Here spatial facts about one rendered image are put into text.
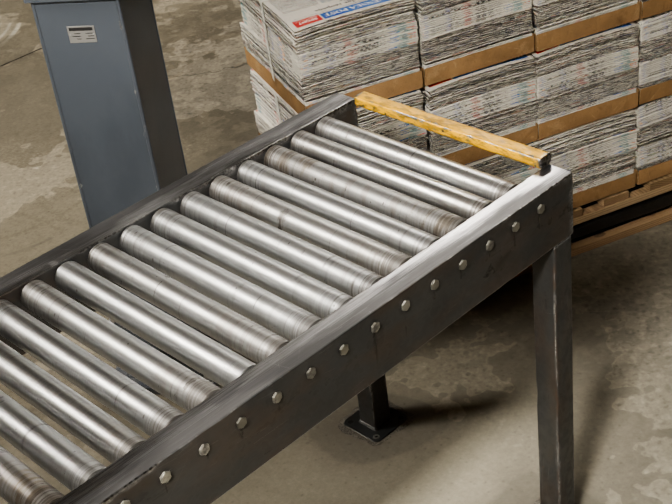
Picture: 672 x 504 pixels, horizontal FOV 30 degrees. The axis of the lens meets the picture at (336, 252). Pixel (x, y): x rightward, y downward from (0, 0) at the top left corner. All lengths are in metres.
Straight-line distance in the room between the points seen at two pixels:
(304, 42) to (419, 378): 0.83
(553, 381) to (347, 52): 0.87
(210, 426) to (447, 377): 1.35
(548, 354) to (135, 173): 0.99
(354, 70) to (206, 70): 1.86
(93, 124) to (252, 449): 1.15
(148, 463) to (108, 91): 1.19
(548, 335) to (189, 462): 0.82
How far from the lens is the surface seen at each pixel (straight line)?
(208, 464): 1.68
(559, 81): 3.04
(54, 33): 2.63
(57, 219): 3.82
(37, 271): 2.04
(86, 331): 1.89
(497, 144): 2.15
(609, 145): 3.21
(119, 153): 2.71
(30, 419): 1.75
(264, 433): 1.73
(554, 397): 2.33
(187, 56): 4.71
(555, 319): 2.21
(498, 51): 2.92
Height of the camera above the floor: 1.86
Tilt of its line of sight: 33 degrees down
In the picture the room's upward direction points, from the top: 8 degrees counter-clockwise
